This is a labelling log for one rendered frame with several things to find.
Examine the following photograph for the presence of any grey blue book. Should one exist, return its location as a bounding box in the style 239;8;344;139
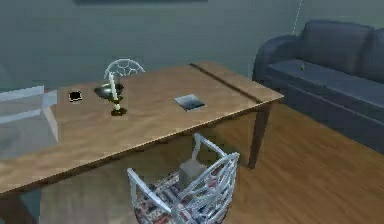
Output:
173;93;206;112

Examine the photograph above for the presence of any brown wooden table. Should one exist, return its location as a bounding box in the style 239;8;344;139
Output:
0;60;285;224

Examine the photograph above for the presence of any white candle on dark holder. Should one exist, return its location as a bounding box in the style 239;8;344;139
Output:
107;72;128;117

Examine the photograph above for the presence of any white lattice chair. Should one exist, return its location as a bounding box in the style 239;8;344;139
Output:
126;132;241;224
103;58;146;80

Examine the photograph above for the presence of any dark grey bowl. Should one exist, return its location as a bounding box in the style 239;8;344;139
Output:
93;82;125;101

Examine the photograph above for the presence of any small black square object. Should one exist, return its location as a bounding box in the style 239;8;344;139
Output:
68;90;84;104

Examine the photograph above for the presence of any dark blue sofa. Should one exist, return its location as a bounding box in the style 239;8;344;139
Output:
252;19;384;155

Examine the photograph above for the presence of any translucent glass box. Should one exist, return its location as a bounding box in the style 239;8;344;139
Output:
0;85;60;160

